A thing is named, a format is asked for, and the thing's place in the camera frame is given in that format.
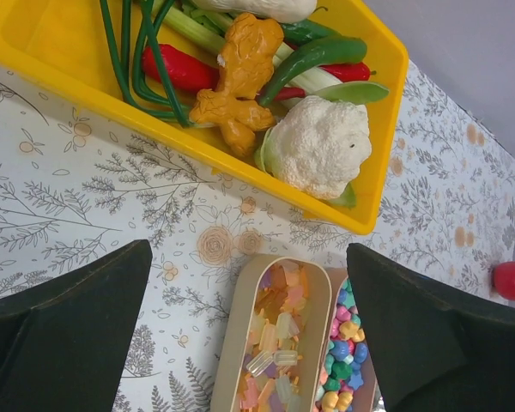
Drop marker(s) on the beige oval candy box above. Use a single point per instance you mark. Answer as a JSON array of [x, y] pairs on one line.
[[272, 351]]

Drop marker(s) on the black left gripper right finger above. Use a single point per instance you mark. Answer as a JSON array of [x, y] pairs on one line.
[[433, 346]]

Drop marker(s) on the white cauliflower toy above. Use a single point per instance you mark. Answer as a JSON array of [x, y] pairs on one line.
[[318, 148]]

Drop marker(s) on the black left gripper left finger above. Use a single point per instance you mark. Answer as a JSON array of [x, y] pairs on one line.
[[63, 343]]

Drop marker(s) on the red tomato toy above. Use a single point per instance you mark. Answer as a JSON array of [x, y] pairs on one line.
[[504, 280]]

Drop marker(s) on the orange ginger root toy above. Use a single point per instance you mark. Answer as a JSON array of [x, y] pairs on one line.
[[245, 66]]

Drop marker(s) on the green scallion toy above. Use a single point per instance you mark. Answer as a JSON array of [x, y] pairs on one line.
[[127, 63]]

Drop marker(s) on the red chili pepper toy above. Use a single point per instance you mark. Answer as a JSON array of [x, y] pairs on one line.
[[187, 73]]

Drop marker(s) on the pink oval candy box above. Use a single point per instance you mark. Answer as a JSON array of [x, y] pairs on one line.
[[346, 379]]

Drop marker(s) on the floral table mat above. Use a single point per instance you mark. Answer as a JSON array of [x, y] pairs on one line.
[[75, 186]]

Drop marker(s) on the green chili pepper toy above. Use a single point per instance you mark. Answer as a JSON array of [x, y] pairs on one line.
[[334, 49]]

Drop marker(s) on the white radish toy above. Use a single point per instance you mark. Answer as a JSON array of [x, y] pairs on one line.
[[283, 11]]

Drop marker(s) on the yellow plastic bin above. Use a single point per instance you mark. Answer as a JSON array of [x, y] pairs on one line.
[[61, 46]]

